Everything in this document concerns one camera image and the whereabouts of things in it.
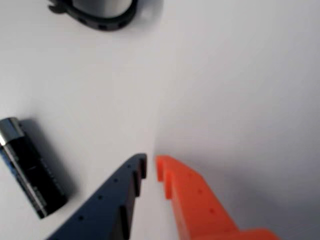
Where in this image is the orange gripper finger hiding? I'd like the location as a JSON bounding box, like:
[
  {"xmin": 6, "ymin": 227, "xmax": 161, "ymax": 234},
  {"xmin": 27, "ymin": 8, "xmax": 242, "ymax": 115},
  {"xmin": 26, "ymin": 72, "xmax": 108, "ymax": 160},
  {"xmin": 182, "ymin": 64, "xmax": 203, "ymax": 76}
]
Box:
[{"xmin": 155, "ymin": 154, "xmax": 285, "ymax": 240}]

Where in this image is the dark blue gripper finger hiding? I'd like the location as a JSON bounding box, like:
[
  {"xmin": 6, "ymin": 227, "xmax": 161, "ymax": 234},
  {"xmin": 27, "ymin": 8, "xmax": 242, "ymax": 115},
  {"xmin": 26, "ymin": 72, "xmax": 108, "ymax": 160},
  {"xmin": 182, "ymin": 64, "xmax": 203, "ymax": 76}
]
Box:
[{"xmin": 46, "ymin": 152, "xmax": 148, "ymax": 240}]

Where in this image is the black battery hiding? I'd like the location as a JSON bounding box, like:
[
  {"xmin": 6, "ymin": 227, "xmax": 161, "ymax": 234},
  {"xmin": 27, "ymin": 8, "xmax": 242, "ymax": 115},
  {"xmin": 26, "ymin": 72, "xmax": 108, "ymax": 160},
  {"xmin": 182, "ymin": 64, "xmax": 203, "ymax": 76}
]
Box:
[{"xmin": 0, "ymin": 116, "xmax": 69, "ymax": 220}]

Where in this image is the black wrist band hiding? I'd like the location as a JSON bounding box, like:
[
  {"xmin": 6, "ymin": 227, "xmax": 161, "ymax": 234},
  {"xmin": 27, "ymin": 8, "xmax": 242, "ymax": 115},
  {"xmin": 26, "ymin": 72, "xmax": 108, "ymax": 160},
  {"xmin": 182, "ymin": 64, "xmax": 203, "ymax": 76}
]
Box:
[{"xmin": 47, "ymin": 0, "xmax": 139, "ymax": 32}]

